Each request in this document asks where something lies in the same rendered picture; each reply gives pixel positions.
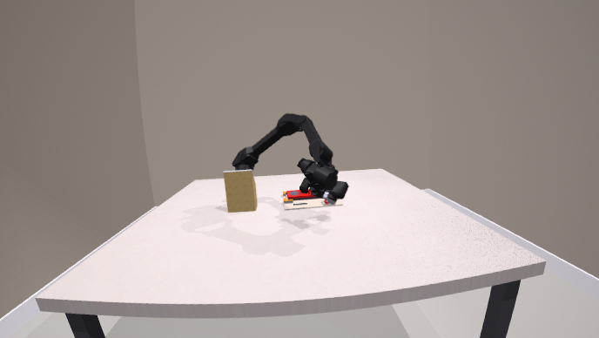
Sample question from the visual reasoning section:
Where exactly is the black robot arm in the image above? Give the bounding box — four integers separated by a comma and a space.
232, 114, 339, 190

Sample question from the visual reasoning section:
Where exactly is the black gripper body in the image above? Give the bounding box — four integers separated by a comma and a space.
299, 178, 348, 199

